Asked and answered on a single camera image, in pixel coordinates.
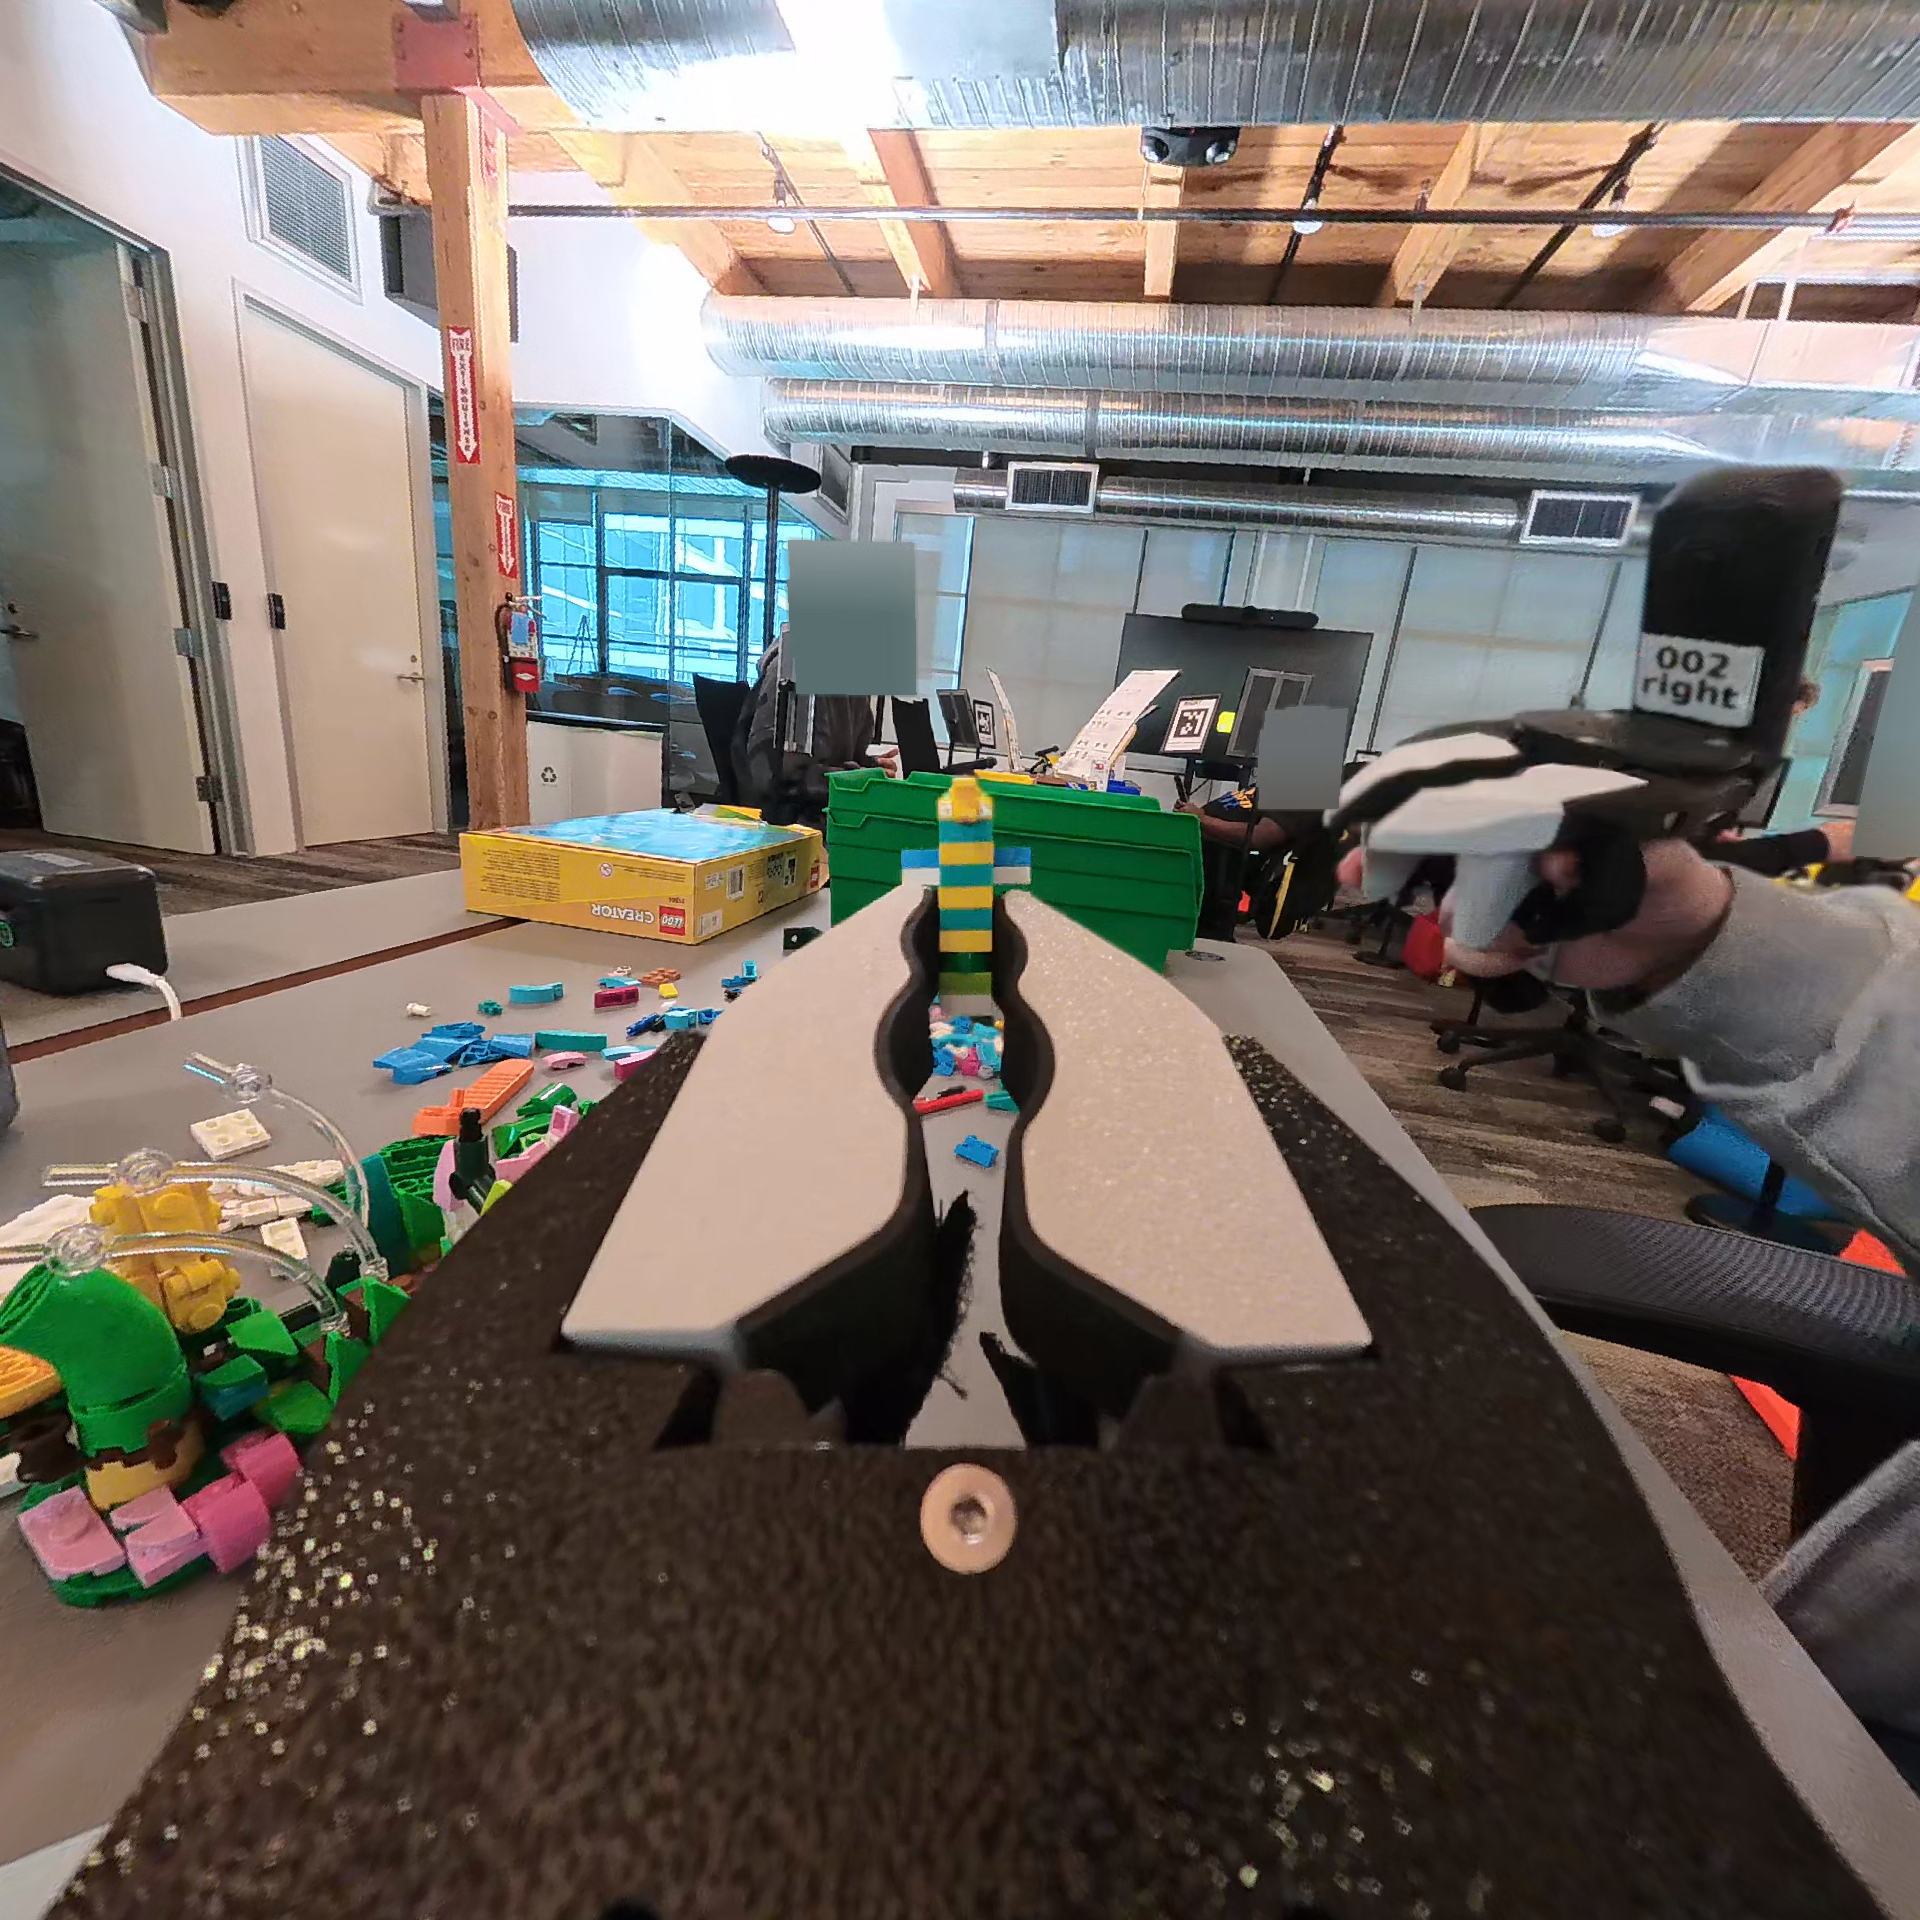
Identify black wall screen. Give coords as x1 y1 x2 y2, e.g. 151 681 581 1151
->
1114 609 1376 757

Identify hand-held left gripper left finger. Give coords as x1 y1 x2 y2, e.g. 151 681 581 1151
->
558 887 924 1371

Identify white open door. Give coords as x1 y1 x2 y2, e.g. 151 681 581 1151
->
0 238 215 859

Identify green plastic storage bin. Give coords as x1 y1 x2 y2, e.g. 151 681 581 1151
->
823 770 1207 977

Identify person's right forearm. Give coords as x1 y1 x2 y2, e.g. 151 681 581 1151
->
1611 866 1920 1275

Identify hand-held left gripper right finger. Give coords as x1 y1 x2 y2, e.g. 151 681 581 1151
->
999 894 1372 1371

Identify yellow toy box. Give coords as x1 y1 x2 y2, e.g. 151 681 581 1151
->
458 813 827 948

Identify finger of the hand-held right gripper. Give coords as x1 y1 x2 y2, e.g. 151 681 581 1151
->
1327 724 1549 826
1357 758 1654 948

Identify white paper board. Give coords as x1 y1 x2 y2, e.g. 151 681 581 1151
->
1064 668 1178 783

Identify pile of white plates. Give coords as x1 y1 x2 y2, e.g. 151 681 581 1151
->
0 1113 352 1264

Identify striped toy brick tower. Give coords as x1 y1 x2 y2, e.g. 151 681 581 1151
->
900 776 1040 1006

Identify person's right hand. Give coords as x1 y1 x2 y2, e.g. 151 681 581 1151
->
1549 840 1739 1000

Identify black mesh chair armrest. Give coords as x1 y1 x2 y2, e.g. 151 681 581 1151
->
1475 1202 1920 1539

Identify white recycling cabinet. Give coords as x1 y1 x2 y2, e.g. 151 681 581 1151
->
526 717 671 831

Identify black office chair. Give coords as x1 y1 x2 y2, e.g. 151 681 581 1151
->
1433 952 1688 1148

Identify white wall vent grille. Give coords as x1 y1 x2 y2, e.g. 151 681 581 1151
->
238 132 364 296

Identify green brick tree model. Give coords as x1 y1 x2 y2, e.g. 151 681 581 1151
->
0 1059 413 1611

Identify large silver air duct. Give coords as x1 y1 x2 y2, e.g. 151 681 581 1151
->
513 0 1920 132

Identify person's grey hoodie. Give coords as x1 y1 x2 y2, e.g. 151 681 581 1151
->
1765 1442 1920 1751

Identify black power station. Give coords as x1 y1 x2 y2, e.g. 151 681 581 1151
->
0 853 170 994

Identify wooden post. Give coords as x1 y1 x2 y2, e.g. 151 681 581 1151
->
420 93 529 831

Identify orange long brick piece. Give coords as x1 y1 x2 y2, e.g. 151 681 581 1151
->
413 1059 537 1139

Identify black floor lamp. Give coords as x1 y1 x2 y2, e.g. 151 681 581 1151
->
729 451 823 708

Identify scattered loose toy bricks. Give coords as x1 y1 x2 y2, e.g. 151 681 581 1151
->
359 959 1049 1252

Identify orange object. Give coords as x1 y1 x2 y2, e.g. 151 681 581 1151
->
1725 1224 1920 1459

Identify blue object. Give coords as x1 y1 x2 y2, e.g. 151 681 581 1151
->
1666 1106 1844 1232

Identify large window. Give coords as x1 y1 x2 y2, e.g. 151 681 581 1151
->
518 480 823 693

